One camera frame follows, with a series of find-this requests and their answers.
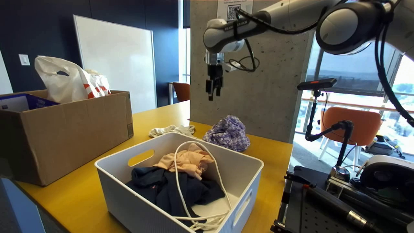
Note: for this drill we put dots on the white plastic bag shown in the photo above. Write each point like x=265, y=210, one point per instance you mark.
x=65, y=81

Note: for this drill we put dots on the white plastic basket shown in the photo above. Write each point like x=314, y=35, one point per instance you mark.
x=138, y=211

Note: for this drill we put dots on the white QR code sign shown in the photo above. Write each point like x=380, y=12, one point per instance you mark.
x=222, y=10

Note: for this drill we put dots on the white grey headset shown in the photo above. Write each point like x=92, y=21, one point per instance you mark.
x=386, y=175

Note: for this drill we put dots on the purple white checkered cloth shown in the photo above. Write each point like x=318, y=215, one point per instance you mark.
x=228, y=133

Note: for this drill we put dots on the grey concrete pillar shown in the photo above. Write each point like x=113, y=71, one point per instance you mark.
x=267, y=98

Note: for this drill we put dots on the orange chair with white legs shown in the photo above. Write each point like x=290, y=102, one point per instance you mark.
x=358, y=124

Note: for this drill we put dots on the white board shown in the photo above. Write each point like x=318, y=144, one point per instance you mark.
x=121, y=59

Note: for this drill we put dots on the orange chair with dark frame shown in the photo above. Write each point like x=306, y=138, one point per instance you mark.
x=183, y=90

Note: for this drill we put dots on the white light switch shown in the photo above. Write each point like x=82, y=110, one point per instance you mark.
x=25, y=59

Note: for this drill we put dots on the brown cardboard box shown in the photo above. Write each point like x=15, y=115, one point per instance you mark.
x=65, y=137

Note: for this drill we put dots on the blue grey panel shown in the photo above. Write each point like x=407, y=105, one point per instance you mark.
x=17, y=211

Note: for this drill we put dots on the black jointed camera stand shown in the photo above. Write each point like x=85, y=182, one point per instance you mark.
x=345, y=133

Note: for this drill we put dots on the orange window railing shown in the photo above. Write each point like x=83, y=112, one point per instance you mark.
x=389, y=105

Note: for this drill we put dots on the black grey handheld tool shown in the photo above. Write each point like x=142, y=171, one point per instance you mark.
x=332, y=204

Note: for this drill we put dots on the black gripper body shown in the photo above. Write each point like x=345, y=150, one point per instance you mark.
x=215, y=72

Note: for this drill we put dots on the white wall panel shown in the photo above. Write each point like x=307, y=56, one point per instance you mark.
x=4, y=72

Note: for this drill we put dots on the blue item in cardboard box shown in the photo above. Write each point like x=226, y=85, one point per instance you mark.
x=26, y=102

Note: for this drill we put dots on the navy blue cloth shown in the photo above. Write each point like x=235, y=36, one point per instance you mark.
x=164, y=189

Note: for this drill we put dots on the peach beige cloth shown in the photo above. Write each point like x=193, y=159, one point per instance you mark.
x=186, y=162

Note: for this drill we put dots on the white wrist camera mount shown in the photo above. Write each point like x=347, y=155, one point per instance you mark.
x=233, y=65

